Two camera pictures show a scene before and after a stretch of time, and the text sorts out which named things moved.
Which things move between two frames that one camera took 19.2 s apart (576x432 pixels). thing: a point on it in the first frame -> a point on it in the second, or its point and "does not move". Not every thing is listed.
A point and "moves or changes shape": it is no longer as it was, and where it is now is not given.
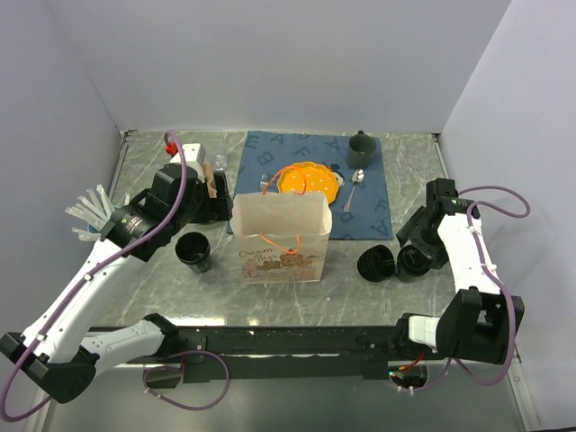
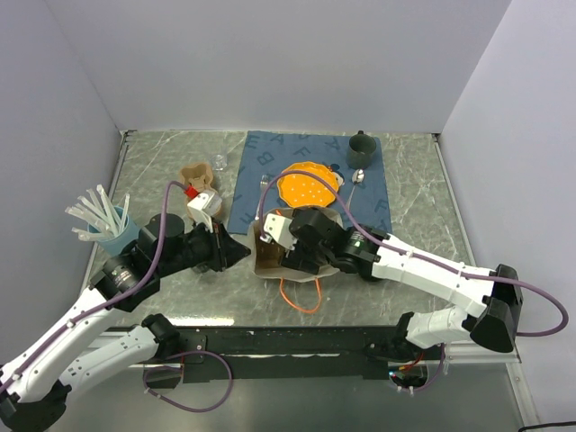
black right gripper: x=411 y=231 -> x=298 y=259
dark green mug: x=361 y=149 does not move
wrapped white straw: x=85 y=236 does not move
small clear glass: x=219 y=163 does not move
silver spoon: x=357 y=176 does not move
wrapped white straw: x=107 y=204 does not move
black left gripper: x=223 y=203 -> x=230 y=249
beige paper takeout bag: x=282 y=237 moves or changes shape
